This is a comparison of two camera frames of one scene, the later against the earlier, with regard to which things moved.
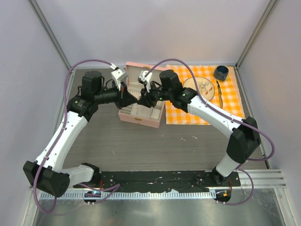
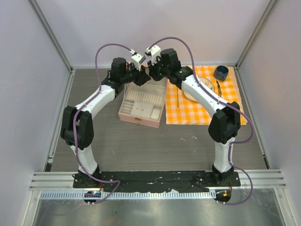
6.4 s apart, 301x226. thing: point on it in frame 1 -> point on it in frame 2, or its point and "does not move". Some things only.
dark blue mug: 220,72 does not move
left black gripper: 124,98 -> 142,77
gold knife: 220,94 does not move
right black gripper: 146,99 -> 152,69
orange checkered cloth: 230,90 does not move
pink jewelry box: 135,111 does not move
